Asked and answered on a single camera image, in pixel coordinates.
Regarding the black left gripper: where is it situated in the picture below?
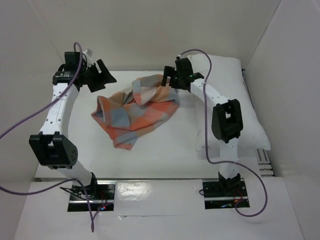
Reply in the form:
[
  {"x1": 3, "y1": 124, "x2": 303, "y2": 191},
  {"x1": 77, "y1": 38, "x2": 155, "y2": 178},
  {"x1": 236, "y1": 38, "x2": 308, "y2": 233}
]
[{"x1": 78, "y1": 59, "x2": 116, "y2": 93}]

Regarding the orange grey checked pillowcase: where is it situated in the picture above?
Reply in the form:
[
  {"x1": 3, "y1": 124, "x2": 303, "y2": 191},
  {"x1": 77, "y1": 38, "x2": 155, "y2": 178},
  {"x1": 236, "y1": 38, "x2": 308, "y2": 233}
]
[{"x1": 91, "y1": 74, "x2": 180, "y2": 150}]

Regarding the white pillow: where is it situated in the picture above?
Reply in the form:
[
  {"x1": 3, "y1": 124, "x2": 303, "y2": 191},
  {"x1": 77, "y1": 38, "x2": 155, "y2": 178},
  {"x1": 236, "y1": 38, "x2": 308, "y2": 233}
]
[{"x1": 187, "y1": 53, "x2": 271, "y2": 152}]

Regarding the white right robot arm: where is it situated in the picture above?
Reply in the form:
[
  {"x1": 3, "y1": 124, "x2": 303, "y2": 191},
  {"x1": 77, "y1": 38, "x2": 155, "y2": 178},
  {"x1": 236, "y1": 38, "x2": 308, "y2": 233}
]
[{"x1": 161, "y1": 57, "x2": 244, "y2": 196}]

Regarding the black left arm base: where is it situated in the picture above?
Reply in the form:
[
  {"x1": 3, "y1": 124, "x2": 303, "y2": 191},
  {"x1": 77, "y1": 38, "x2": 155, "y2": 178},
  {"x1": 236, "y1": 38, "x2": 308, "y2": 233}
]
[{"x1": 60, "y1": 181, "x2": 116, "y2": 212}]

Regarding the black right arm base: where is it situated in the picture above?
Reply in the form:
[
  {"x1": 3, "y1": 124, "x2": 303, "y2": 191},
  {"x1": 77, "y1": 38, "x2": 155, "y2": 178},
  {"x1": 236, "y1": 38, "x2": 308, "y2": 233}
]
[{"x1": 198, "y1": 179, "x2": 250, "y2": 210}]

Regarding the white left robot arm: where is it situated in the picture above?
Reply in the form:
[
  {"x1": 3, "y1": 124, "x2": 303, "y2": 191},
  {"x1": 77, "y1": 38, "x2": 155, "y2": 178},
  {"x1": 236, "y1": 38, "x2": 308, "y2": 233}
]
[{"x1": 29, "y1": 49, "x2": 116, "y2": 200}]

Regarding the aluminium table edge rail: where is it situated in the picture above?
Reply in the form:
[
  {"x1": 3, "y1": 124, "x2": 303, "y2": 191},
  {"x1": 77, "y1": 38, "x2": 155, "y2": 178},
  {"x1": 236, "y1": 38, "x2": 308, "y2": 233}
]
[{"x1": 241, "y1": 69, "x2": 276, "y2": 178}]

